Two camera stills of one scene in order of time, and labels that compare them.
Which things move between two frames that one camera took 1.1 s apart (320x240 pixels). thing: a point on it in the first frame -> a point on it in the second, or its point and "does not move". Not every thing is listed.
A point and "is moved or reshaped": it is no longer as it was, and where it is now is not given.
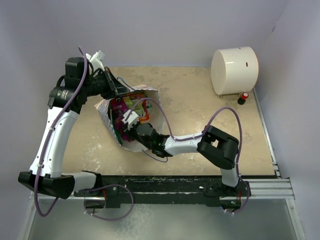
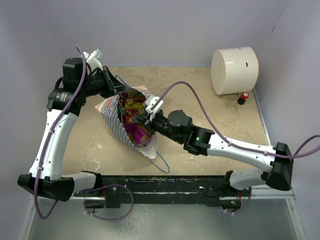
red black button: [241, 101] does not move
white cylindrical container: [234, 70] does not move
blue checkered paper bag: [157, 121] is moved or reshaped
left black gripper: [112, 89] does not move
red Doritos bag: [144, 120] is moved or reshaped
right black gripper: [130, 131] -> [149, 125]
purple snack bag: [118, 106] is moved or reshaped
